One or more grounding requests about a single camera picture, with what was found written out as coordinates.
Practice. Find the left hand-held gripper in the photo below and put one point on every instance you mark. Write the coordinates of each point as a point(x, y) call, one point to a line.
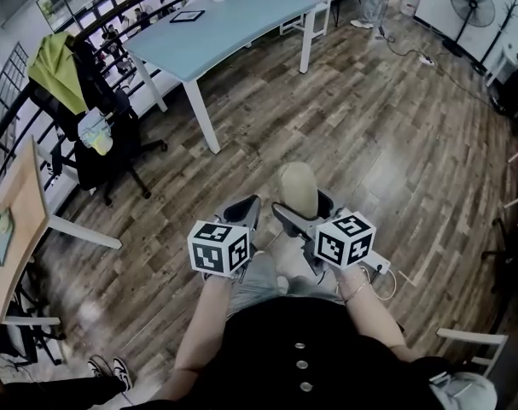
point(211, 250)

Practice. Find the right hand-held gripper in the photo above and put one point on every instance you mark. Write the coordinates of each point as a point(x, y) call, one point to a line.
point(346, 241)

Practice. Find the person's left forearm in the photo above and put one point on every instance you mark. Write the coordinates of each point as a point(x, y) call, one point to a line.
point(203, 323)

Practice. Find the person's right forearm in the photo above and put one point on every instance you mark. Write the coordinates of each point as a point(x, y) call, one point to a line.
point(374, 314)

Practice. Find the white power strip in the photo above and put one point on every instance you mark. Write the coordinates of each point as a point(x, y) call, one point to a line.
point(378, 265)
point(427, 60)

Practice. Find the black office chair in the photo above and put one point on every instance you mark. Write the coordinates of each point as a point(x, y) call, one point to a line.
point(122, 152)

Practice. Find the person's black shirt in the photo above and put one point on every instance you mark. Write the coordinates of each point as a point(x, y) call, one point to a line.
point(284, 357)

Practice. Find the clear bag with yellow cup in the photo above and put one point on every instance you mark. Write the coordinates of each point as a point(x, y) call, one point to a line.
point(96, 135)

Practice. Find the light blue table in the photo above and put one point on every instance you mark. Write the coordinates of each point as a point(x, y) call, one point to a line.
point(224, 32)

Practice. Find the white wooden chair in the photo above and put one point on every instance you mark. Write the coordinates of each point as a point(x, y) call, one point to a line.
point(318, 2)
point(472, 337)

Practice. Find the light wooden table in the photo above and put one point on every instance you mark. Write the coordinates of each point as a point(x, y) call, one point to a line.
point(24, 195)

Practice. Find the green jacket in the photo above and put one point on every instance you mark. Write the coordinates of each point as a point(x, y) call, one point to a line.
point(56, 71)

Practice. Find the small green tray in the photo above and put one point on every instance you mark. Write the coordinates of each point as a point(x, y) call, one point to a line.
point(2, 233)

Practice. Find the black metal railing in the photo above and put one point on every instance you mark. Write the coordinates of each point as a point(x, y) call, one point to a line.
point(7, 120)

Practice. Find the black standing fan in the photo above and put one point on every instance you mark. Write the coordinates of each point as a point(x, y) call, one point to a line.
point(472, 4)

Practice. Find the black coat stand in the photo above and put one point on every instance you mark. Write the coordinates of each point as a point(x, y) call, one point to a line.
point(504, 19)

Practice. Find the black picture frame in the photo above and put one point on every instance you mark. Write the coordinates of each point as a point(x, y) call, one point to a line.
point(187, 16)

